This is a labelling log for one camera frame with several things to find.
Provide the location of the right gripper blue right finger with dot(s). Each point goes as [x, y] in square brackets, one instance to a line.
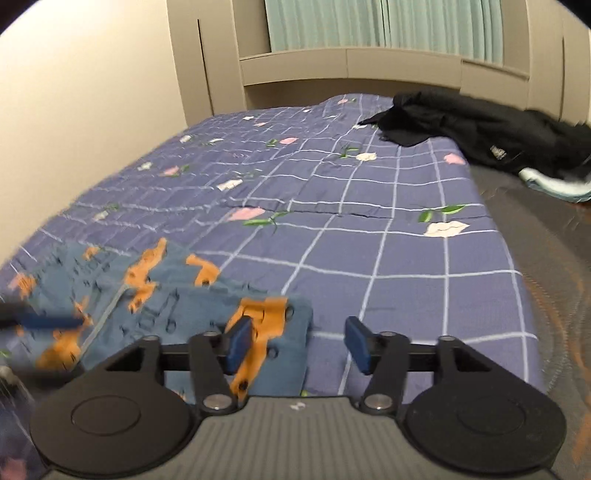
[385, 358]

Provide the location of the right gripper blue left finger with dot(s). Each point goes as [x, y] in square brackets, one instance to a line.
[213, 356]

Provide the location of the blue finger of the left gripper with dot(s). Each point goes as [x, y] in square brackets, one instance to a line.
[20, 314]

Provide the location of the blue orange patterned pants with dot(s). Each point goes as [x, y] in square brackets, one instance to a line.
[167, 292]

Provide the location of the black clothing pile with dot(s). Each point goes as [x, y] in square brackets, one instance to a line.
[488, 134]

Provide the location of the purple checked floral bedspread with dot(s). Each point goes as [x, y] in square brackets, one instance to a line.
[300, 202]

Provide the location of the grey quilted mattress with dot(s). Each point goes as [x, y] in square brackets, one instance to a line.
[550, 241]

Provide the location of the light blue white cloth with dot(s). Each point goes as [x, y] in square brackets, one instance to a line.
[566, 190]

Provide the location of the beige wardrobe headboard unit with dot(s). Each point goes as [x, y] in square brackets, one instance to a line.
[224, 63]

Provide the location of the teal window curtain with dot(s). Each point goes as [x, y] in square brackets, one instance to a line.
[469, 28]

